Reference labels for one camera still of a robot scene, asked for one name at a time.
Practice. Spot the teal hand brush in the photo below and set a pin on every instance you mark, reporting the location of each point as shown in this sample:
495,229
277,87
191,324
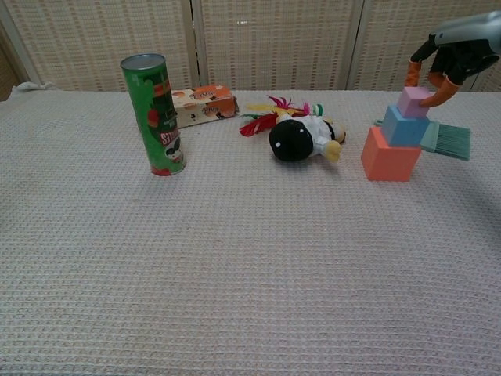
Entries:
450,141

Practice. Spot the large orange foam cube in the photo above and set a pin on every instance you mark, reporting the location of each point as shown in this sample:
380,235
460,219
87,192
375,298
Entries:
387,164

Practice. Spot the plush doll with black head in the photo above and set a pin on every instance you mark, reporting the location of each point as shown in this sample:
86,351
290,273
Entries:
291,139

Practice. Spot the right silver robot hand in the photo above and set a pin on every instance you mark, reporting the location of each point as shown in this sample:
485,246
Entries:
466,47

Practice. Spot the beige woven tablecloth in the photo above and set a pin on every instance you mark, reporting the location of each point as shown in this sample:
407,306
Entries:
235,254

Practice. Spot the orange biscuit box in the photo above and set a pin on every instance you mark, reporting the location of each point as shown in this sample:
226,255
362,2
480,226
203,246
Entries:
211,103

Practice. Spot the colourful feather shuttlecock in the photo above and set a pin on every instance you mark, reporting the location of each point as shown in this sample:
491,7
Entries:
256,126

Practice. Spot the small pink foam cube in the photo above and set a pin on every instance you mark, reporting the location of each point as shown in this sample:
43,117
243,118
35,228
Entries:
411,103

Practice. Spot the green chips can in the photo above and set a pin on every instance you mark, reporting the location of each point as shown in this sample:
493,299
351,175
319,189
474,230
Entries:
160,117

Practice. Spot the woven bamboo folding screen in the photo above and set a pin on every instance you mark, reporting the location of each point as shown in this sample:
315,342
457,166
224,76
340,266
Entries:
274,39

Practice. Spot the blue foam cube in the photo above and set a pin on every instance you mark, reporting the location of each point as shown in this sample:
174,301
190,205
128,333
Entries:
405,131

